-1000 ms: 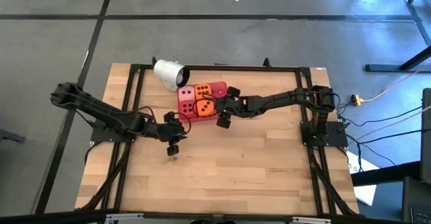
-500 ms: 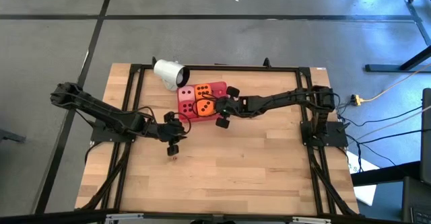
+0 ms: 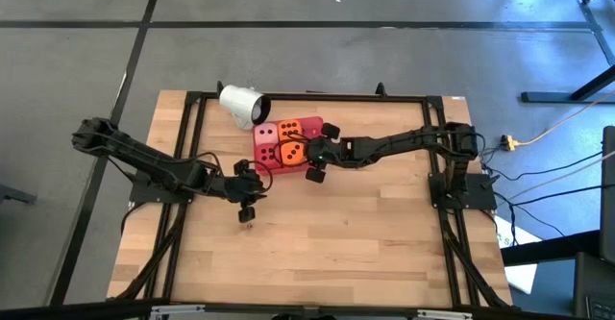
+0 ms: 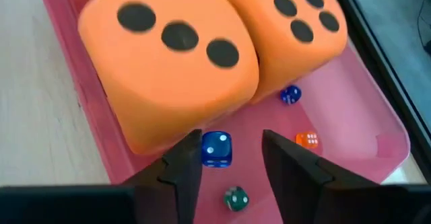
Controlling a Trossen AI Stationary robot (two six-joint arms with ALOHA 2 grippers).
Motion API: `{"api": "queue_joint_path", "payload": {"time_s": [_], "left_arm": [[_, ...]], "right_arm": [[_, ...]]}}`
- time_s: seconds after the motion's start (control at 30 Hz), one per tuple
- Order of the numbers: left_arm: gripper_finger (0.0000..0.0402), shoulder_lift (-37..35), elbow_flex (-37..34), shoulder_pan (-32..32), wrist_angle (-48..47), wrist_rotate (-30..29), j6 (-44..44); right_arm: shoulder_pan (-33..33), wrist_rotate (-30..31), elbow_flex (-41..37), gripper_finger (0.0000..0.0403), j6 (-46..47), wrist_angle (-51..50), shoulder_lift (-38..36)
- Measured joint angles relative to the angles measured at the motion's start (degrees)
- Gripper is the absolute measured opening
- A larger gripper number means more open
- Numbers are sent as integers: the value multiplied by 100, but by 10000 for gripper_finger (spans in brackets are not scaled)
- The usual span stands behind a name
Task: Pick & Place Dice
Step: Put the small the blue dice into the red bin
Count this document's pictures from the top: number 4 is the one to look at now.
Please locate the orange foam die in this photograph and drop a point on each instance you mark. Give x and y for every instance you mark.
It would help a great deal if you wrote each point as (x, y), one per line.
(286, 59)
(161, 93)

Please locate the small rounded blue die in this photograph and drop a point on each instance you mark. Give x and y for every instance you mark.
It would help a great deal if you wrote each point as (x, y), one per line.
(290, 95)

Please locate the small translucent blue die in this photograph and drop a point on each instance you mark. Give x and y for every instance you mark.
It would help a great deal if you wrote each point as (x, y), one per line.
(217, 150)

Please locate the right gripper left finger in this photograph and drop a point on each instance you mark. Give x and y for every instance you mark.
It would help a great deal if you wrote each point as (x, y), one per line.
(151, 197)

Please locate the small green die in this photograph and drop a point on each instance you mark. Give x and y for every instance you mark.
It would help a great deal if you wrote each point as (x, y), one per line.
(236, 199)

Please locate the pink translucent plastic tray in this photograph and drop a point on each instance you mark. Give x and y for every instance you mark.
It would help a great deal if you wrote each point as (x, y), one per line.
(353, 126)

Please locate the small orange die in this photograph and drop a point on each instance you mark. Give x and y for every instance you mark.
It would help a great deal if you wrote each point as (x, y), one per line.
(307, 140)

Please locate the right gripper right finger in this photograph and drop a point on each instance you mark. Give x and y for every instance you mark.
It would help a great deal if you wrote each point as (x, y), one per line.
(320, 197)

